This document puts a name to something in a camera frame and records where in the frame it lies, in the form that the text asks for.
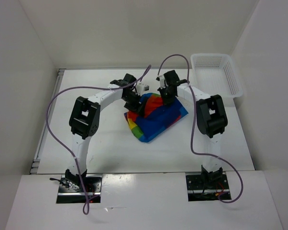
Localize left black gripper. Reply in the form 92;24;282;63
122;91;147;117

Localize rainbow striped shorts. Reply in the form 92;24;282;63
124;92;188;143

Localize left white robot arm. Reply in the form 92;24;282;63
65;74;145;192

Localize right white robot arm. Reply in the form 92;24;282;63
156;70;228;188

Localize white plastic basket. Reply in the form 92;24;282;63
190;53;243;99

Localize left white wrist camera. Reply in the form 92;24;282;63
135;83;149;95

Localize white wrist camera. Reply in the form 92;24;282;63
156;75;166;89
135;83;149;95

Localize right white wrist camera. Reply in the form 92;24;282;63
156;75;166;89

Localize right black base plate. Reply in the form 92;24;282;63
186;172;232;202

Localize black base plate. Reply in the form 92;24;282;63
56;174;102;204
186;172;232;202

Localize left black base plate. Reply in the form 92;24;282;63
56;174;102;204

